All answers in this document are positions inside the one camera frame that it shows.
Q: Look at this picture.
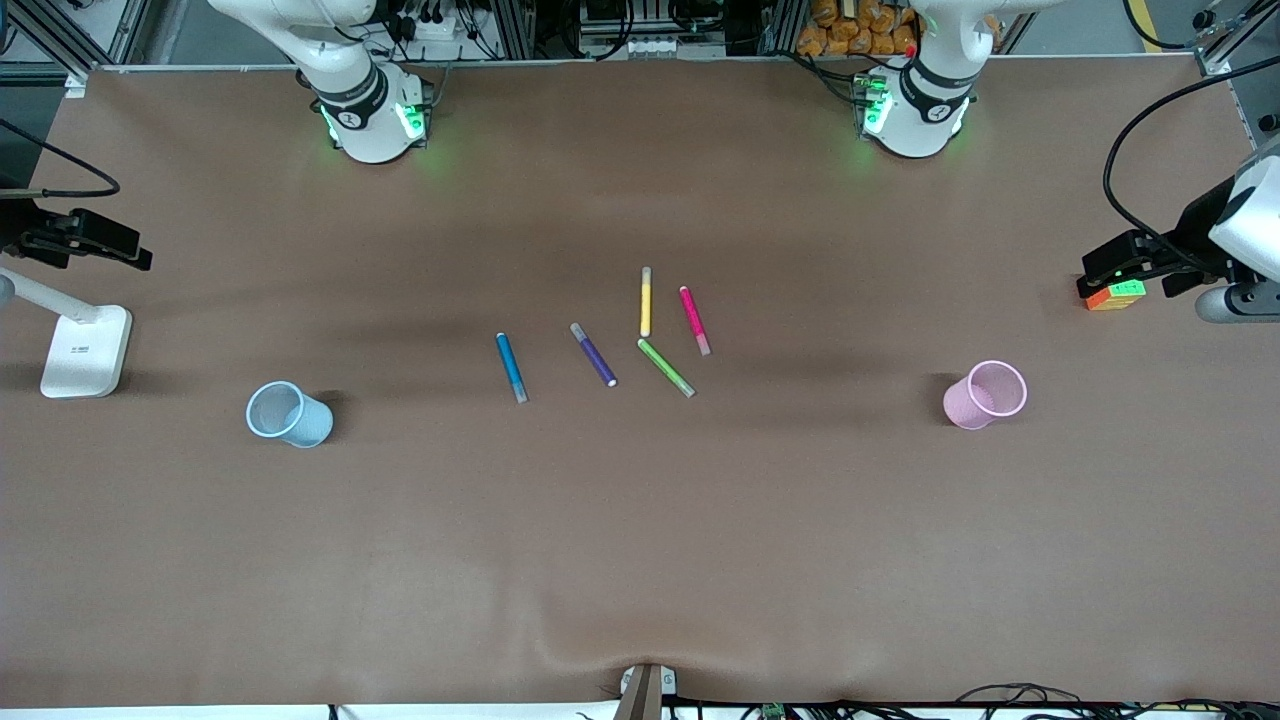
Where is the white power strip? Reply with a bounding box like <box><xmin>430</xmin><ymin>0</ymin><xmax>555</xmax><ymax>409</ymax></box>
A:
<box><xmin>398</xmin><ymin>8</ymin><xmax>463</xmax><ymax>43</ymax></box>

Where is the purple marker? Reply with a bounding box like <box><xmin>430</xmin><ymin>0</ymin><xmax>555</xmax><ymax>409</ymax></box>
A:
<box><xmin>570</xmin><ymin>322</ymin><xmax>618</xmax><ymax>388</ymax></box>

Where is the pink mesh cup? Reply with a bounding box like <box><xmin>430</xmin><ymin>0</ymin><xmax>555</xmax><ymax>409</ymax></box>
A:
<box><xmin>942</xmin><ymin>360</ymin><xmax>1028</xmax><ymax>431</ymax></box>

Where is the heap of orange items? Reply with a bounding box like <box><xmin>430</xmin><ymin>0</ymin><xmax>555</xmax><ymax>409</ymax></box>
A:
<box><xmin>797</xmin><ymin>0</ymin><xmax>919</xmax><ymax>58</ymax></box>

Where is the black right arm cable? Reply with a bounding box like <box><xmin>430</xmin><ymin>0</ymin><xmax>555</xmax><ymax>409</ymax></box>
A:
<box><xmin>0</xmin><ymin>118</ymin><xmax>122</xmax><ymax>199</ymax></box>

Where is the black looping floor cable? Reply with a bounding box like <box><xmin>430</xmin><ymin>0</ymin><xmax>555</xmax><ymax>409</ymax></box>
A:
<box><xmin>955</xmin><ymin>682</ymin><xmax>1083</xmax><ymax>707</ymax></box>

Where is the colourful puzzle cube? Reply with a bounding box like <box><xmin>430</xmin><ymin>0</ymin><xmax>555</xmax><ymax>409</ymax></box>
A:
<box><xmin>1087</xmin><ymin>279</ymin><xmax>1147</xmax><ymax>312</ymax></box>

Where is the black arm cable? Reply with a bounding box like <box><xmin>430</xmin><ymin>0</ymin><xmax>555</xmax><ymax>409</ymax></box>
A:
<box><xmin>1102</xmin><ymin>58</ymin><xmax>1280</xmax><ymax>276</ymax></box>
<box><xmin>0</xmin><ymin>118</ymin><xmax>122</xmax><ymax>199</ymax></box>

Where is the metal table clamp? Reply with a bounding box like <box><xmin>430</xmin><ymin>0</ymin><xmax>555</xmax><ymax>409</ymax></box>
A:
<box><xmin>615</xmin><ymin>663</ymin><xmax>678</xmax><ymax>720</ymax></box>

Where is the blue marker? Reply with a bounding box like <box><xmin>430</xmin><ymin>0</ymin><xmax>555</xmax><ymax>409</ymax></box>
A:
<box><xmin>496</xmin><ymin>332</ymin><xmax>529</xmax><ymax>405</ymax></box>

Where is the aluminium frame corner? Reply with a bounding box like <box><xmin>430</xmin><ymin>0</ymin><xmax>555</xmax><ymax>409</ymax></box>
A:
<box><xmin>1194</xmin><ymin>0</ymin><xmax>1280</xmax><ymax>77</ymax></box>

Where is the green marker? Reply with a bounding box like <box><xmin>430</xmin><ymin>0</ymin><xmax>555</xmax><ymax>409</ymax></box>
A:
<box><xmin>637</xmin><ymin>338</ymin><xmax>696</xmax><ymax>399</ymax></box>

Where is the pink marker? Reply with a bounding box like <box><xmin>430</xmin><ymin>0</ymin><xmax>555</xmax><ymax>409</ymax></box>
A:
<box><xmin>679</xmin><ymin>285</ymin><xmax>712</xmax><ymax>357</ymax></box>

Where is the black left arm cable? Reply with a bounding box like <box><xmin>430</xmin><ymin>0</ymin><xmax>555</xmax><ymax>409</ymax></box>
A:
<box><xmin>1102</xmin><ymin>58</ymin><xmax>1280</xmax><ymax>276</ymax></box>

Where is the light blue mesh cup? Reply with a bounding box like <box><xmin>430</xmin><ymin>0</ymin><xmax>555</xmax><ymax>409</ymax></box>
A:
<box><xmin>246</xmin><ymin>380</ymin><xmax>334</xmax><ymax>449</ymax></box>

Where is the aluminium frame strut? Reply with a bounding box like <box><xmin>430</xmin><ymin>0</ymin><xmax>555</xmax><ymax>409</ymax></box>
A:
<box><xmin>0</xmin><ymin>0</ymin><xmax>103</xmax><ymax>77</ymax></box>

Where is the aluminium frame post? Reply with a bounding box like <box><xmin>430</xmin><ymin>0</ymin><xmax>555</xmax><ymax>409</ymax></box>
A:
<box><xmin>490</xmin><ymin>0</ymin><xmax>537</xmax><ymax>59</ymax></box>

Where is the white stand base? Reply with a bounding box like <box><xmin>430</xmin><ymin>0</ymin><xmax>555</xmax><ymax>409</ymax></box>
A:
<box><xmin>0</xmin><ymin>268</ymin><xmax>133</xmax><ymax>399</ymax></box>

